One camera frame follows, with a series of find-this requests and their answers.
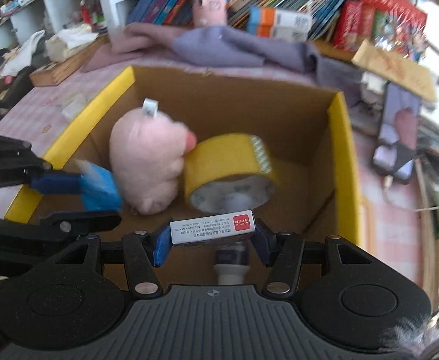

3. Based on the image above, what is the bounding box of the white clothing pile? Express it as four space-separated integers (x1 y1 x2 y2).
1 29 46 77

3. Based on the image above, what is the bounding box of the orange blue white box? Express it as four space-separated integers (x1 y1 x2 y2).
246 7 312 43

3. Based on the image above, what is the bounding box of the brown paper envelope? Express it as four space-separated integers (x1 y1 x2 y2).
351 40 437 103

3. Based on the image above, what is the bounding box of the pink cylindrical container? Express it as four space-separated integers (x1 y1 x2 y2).
193 0 227 28

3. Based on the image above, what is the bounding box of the stack of magazines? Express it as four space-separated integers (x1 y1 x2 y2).
414 92 439 301

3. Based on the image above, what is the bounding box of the wooden chess box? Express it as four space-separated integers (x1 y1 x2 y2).
29 34 110 87

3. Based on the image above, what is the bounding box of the pink plush pig toy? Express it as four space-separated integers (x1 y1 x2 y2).
110 98 197 215

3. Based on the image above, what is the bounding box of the pink purple cloth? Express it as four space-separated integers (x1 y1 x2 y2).
83 22 362 107

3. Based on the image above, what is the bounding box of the red book box set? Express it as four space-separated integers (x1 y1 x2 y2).
332 0 428 63

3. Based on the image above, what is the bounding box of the cream tissue pack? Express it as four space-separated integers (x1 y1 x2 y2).
45 24 98 63

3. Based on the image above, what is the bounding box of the smartphone with cable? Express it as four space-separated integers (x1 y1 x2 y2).
371 82 422 184

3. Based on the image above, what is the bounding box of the yellow tape roll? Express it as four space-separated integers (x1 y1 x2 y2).
184 133 276 214

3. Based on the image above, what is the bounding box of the white charger adapter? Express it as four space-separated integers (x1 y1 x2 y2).
76 160 123 212

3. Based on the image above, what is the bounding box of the blue white tube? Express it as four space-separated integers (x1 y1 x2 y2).
170 210 256 285

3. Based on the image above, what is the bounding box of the yellow cardboard box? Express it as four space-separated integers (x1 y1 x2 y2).
5 64 363 290

